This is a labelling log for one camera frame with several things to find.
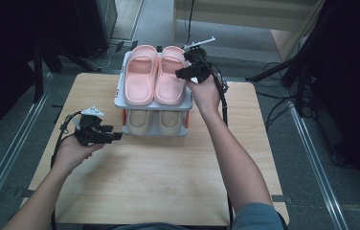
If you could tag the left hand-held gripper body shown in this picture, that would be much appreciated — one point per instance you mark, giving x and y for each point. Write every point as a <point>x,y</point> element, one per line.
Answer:
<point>88,134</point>

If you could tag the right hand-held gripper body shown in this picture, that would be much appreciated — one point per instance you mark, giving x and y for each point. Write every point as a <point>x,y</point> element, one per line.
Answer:
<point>200,70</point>

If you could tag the pink slide sandal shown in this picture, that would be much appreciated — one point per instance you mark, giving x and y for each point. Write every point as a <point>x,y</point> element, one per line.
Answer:
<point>168,86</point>
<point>139,83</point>

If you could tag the cream perforated clog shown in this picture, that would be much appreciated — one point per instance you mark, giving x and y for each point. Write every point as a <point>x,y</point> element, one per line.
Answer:
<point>138,121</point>
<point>170,121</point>

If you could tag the grey two-tier shoe rack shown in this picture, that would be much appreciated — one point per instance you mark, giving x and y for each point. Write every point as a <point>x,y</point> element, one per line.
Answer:
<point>152,107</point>

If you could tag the person's right hand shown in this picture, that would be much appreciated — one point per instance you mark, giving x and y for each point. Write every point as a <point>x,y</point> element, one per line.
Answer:
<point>205,96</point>

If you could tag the person's left hand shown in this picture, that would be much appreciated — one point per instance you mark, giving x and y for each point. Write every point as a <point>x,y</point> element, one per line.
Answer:
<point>69,155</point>

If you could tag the black tripod stand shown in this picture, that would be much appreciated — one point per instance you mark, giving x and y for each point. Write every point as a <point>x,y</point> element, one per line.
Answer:
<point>274,69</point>

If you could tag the black metal stand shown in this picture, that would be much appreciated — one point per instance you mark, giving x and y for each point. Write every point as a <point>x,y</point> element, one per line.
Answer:
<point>38,73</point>

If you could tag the dark grey cabinet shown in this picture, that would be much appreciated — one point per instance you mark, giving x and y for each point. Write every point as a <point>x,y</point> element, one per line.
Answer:
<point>106,19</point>

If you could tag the light wooden cabinet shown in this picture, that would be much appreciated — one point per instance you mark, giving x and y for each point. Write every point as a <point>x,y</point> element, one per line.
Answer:
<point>291,41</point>

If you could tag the black curtain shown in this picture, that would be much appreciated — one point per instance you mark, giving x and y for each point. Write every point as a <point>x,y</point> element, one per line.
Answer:
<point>353,64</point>
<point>9,48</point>

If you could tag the metal floor rail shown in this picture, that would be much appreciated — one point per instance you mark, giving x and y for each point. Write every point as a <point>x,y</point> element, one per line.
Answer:
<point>12,153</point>
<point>315,159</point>

